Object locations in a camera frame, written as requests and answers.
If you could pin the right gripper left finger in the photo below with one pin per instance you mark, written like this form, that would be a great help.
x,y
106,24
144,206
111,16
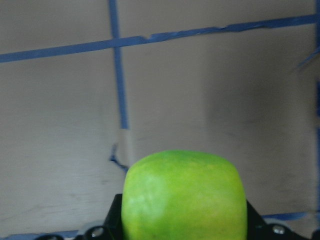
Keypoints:
x,y
113,220

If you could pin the green apple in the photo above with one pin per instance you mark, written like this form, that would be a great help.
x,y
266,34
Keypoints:
x,y
183,195

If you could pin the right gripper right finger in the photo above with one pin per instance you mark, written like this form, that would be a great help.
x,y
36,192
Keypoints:
x,y
255,223

